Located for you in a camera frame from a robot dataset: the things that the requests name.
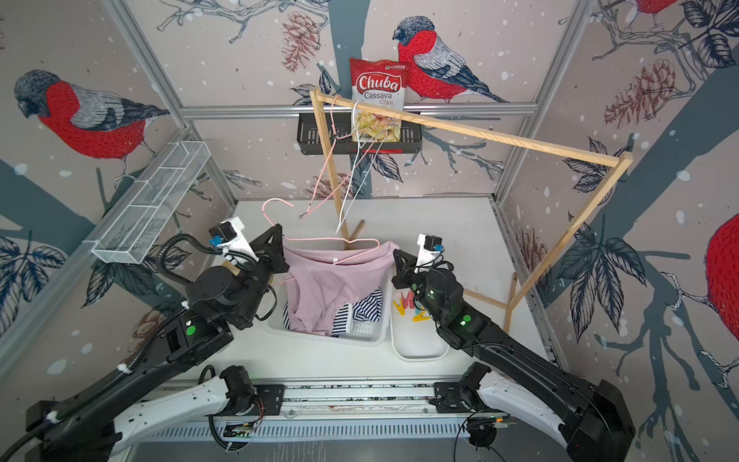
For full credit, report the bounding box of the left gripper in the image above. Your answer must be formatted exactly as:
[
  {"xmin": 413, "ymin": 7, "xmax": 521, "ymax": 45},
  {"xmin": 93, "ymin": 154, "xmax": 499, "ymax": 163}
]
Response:
[{"xmin": 232, "ymin": 224, "xmax": 289, "ymax": 326}]

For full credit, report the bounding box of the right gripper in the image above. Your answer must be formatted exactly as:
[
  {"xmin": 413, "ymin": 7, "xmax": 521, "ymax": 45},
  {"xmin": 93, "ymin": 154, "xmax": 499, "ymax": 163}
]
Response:
[{"xmin": 393, "ymin": 248, "xmax": 446, "ymax": 325}]

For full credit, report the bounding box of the striped tank top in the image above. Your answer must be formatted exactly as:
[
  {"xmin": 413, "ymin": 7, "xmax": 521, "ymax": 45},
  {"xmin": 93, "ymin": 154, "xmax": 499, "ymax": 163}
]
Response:
[{"xmin": 285, "ymin": 287, "xmax": 383, "ymax": 337}]

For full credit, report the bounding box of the pink tank top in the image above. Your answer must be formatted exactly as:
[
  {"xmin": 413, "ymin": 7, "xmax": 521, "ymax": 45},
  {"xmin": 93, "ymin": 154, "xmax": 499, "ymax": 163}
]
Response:
[{"xmin": 284, "ymin": 242, "xmax": 398, "ymax": 332}]

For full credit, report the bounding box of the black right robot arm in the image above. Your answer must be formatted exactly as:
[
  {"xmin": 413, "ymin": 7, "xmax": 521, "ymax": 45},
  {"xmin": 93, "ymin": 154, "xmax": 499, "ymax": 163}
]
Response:
[{"xmin": 393, "ymin": 249, "xmax": 635, "ymax": 461}]

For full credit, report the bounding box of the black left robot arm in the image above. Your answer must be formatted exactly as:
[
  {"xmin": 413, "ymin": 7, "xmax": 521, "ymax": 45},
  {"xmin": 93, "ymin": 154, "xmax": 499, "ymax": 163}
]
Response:
[{"xmin": 1, "ymin": 221, "xmax": 289, "ymax": 461}]

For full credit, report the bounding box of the yellow bowl with buns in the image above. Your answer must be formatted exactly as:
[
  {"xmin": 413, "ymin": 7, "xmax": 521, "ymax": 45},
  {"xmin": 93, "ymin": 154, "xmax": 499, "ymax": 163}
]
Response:
[{"xmin": 221, "ymin": 260, "xmax": 273, "ymax": 291}]

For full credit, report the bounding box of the white plastic tray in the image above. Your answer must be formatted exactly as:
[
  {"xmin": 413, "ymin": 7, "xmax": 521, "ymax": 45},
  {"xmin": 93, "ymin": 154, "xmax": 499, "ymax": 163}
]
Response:
[{"xmin": 390, "ymin": 289, "xmax": 450, "ymax": 362}]

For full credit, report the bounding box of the white perforated plastic basket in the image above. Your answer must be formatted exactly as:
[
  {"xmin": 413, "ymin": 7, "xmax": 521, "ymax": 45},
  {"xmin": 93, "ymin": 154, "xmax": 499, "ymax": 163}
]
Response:
[{"xmin": 262, "ymin": 269, "xmax": 394, "ymax": 348}]

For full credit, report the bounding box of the cassava chips bag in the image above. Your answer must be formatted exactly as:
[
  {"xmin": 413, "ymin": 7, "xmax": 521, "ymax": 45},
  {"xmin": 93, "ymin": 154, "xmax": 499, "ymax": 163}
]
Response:
[{"xmin": 349, "ymin": 58, "xmax": 409, "ymax": 142}]

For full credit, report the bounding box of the wooden clothes rack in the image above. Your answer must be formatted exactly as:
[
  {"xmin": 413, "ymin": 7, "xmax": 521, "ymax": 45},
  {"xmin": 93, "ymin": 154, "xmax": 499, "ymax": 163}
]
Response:
[{"xmin": 310, "ymin": 89, "xmax": 633, "ymax": 332}]

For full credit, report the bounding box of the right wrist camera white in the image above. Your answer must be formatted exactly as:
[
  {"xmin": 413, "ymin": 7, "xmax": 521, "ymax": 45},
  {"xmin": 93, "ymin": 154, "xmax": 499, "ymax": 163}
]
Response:
[{"xmin": 416, "ymin": 234, "xmax": 444, "ymax": 269}]

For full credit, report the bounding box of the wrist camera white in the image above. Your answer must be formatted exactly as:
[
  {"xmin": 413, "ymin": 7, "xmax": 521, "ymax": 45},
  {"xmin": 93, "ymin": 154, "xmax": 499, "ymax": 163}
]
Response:
[
  {"xmin": 416, "ymin": 234, "xmax": 444, "ymax": 269},
  {"xmin": 209, "ymin": 217, "xmax": 258, "ymax": 260}
]

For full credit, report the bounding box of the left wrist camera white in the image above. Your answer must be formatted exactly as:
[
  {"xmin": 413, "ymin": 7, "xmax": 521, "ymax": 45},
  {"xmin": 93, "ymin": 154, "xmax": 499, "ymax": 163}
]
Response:
[{"xmin": 209, "ymin": 217, "xmax": 258, "ymax": 260}]

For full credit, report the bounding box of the black wall basket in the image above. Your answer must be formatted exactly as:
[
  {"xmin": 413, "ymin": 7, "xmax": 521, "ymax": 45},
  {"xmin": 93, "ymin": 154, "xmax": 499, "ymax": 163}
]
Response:
[{"xmin": 296, "ymin": 113, "xmax": 423, "ymax": 156}]

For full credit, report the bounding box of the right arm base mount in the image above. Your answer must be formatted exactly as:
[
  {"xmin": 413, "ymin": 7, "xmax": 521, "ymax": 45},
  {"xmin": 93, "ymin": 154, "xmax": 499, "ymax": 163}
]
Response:
[{"xmin": 428, "ymin": 381, "xmax": 508, "ymax": 416}]

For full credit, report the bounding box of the white wire mesh shelf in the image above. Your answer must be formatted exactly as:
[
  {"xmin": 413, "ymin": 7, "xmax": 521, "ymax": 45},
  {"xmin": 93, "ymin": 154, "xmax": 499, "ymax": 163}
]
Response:
[{"xmin": 92, "ymin": 141, "xmax": 211, "ymax": 264}]

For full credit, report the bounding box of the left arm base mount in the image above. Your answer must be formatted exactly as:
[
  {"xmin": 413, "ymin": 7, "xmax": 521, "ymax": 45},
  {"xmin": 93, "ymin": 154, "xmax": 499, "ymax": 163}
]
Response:
[{"xmin": 201, "ymin": 383, "xmax": 287, "ymax": 418}]

